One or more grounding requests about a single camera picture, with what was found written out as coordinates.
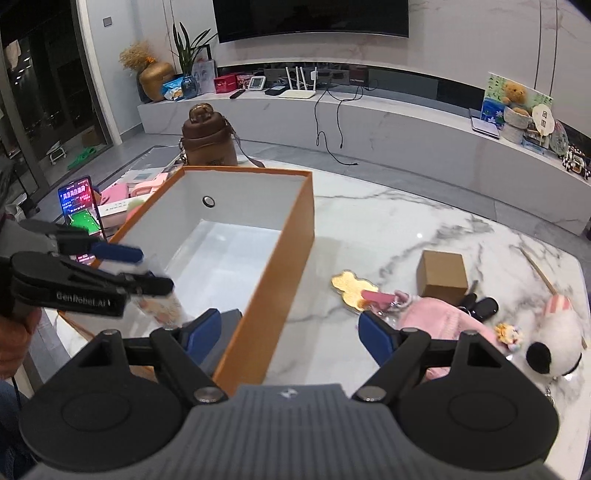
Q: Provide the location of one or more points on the white router with antennas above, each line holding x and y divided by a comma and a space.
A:
298, 90

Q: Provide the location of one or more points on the gold vase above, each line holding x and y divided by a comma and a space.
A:
156, 82

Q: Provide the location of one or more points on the black remote control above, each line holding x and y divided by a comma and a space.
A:
237, 93

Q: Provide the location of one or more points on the black car key bunch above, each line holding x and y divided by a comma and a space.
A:
480, 307

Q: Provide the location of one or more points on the green slippers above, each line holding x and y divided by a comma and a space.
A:
83, 157

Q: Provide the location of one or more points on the grey tablet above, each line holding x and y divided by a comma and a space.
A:
485, 124

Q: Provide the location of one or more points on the pink knitted pouch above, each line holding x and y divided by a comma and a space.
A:
436, 321

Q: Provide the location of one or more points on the dried flower bunch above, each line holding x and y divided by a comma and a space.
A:
136, 55

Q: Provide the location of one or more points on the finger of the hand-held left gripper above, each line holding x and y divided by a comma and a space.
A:
154, 285
117, 252

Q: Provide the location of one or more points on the small brown cardboard box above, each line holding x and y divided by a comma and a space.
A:
442, 274

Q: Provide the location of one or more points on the teddy bear poster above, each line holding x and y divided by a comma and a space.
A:
496, 90

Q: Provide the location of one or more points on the round patterned plate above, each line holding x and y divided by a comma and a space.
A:
558, 138

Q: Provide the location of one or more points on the smartphone with lit screen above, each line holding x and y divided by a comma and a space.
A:
81, 207

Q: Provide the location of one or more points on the black television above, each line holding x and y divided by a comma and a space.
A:
314, 21

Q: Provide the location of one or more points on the white picture frame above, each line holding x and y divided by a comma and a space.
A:
204, 69

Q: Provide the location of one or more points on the blue snack bag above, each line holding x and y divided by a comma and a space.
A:
171, 87

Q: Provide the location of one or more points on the orange cardboard box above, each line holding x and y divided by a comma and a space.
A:
277, 300

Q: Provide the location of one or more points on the green potted plant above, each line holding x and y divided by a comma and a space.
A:
189, 50

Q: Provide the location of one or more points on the white plush toy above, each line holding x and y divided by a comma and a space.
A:
561, 332

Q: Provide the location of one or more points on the dark brown box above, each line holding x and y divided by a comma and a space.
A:
359, 74

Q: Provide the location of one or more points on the white marble television console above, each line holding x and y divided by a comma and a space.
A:
415, 129

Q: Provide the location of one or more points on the teddy bear in basket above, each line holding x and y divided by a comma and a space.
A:
516, 113

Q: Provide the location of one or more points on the person's left hand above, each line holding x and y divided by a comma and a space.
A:
18, 344

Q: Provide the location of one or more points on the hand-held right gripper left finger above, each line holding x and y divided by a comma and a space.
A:
204, 331

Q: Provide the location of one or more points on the pink flat nail file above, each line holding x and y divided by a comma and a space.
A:
375, 295

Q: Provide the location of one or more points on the pink flat case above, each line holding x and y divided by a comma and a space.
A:
117, 191

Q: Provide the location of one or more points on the black and white checkered item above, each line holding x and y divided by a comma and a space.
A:
577, 164

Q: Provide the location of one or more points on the small white stool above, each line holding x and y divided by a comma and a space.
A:
57, 153

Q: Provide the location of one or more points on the red box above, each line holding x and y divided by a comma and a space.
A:
225, 84

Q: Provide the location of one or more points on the small colourful doll charm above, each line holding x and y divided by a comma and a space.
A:
508, 334

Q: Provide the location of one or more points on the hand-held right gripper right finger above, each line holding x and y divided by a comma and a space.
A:
375, 339

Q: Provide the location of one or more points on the white marble desktop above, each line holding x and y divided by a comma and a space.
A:
392, 221

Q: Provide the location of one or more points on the white and teal box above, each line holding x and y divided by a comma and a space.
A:
144, 177

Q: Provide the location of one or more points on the thin wooden stick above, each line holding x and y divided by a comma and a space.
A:
538, 268

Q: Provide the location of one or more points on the round white hand fan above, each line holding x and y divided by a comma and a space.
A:
543, 119

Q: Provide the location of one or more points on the clear packet with pink print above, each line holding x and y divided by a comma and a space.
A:
159, 304

